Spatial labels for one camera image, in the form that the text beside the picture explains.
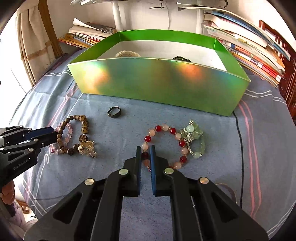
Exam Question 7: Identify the pink crystal bead bracelet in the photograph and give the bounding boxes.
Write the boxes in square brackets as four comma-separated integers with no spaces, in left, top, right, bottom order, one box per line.
[49,122,74,154]

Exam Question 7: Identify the red and pink bead bracelet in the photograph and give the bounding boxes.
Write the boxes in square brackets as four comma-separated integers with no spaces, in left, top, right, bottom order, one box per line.
[141,124,188,172]

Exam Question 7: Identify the operator hand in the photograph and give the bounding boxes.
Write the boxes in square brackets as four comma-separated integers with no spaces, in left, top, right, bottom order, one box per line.
[1,181,15,205]

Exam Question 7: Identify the blue striped bed sheet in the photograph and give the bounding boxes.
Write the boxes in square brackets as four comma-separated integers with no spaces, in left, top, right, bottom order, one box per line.
[10,62,295,240]

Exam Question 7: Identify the beige curtain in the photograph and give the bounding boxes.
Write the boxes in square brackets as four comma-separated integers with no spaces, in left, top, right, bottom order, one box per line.
[16,1,56,86]

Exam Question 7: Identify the left stack of books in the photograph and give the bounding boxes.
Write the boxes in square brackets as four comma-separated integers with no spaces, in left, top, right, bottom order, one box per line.
[58,18,117,49]

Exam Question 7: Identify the stack of books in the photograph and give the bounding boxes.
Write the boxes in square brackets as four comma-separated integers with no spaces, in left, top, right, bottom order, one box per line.
[203,9,290,87]
[58,18,117,49]

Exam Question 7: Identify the green holographic cardboard box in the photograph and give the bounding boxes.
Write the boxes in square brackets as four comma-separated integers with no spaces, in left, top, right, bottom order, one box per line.
[68,30,250,116]

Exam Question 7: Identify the red wooden chair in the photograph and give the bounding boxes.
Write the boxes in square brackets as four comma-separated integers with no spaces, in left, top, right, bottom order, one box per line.
[259,20,295,113]

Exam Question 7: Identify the white desk shelf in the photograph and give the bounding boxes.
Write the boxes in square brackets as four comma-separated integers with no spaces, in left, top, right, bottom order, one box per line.
[70,0,230,35]

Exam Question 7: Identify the black item in box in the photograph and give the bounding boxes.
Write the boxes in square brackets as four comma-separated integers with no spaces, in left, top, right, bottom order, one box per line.
[173,56,192,63]

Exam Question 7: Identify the right stack of books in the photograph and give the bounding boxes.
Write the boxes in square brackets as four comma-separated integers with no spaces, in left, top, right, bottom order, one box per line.
[203,9,290,87]

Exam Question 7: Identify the brown wooden bead bracelet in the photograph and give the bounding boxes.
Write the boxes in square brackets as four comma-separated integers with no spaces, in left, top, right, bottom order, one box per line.
[56,114,90,156]

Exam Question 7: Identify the green jade bead bracelet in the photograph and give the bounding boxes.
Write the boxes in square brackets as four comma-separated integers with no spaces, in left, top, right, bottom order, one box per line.
[179,119,206,159]

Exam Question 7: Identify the dark metal ring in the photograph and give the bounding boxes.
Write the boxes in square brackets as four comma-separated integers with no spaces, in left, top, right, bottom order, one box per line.
[107,106,122,119]

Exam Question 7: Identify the black cable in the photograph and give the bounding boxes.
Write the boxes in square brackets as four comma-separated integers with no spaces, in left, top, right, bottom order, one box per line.
[232,110,245,208]

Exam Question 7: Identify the white bracelet in box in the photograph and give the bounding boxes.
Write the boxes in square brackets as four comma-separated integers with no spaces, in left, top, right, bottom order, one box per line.
[114,50,141,58]

